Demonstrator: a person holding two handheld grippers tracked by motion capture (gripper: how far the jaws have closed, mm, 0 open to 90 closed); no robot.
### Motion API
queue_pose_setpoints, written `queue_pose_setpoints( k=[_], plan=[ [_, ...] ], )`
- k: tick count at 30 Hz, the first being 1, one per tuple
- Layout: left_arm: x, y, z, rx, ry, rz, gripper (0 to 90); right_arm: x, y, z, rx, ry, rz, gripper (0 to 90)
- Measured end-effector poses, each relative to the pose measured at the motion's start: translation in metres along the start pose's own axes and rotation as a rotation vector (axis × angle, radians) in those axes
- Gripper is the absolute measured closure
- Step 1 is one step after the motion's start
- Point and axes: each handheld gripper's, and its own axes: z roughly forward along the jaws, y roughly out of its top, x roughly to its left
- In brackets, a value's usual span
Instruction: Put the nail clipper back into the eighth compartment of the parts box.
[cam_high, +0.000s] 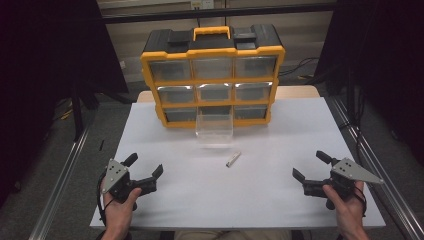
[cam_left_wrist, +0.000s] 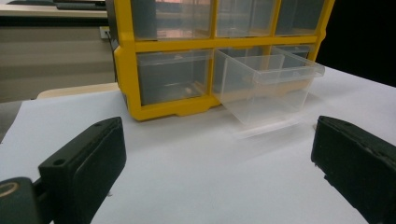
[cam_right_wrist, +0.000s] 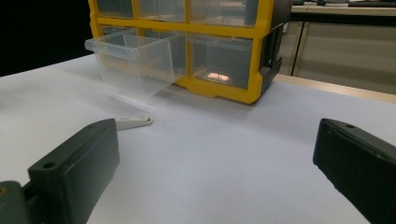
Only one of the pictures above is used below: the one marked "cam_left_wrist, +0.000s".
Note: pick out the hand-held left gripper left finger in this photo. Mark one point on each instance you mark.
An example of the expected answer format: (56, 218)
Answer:
(84, 168)

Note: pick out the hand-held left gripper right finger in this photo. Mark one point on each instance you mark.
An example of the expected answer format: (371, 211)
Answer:
(358, 161)

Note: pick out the white paper sheet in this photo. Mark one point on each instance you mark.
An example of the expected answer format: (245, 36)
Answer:
(202, 174)

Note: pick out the clear plastic drawer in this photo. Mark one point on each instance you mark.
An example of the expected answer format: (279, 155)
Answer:
(264, 90)
(171, 18)
(299, 51)
(244, 17)
(297, 15)
(172, 77)

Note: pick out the wall socket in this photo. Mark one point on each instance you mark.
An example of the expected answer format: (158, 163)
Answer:
(104, 32)

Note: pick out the yellow drawer cabinet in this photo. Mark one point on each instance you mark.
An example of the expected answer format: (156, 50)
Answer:
(174, 107)

